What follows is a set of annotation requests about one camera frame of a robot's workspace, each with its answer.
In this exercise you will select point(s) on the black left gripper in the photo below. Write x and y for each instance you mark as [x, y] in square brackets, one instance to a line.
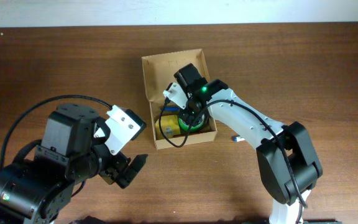
[117, 171]

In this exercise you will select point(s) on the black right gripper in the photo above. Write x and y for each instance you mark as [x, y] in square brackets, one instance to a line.
[191, 112]

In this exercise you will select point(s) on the blue ballpoint pen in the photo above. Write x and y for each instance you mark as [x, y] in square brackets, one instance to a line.
[171, 109]

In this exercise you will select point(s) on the green tape roll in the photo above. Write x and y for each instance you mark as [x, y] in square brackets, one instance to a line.
[185, 126]

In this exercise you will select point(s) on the yellow spiral notepad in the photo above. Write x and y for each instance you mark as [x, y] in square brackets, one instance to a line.
[169, 126]

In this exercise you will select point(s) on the brown cardboard box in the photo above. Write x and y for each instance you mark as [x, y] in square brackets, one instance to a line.
[158, 73]

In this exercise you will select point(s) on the blue white board marker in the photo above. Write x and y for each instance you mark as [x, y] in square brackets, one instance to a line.
[238, 139]

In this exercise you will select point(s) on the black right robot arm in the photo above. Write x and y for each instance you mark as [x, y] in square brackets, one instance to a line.
[288, 163]

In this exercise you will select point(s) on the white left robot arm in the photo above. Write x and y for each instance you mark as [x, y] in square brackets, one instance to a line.
[78, 144]

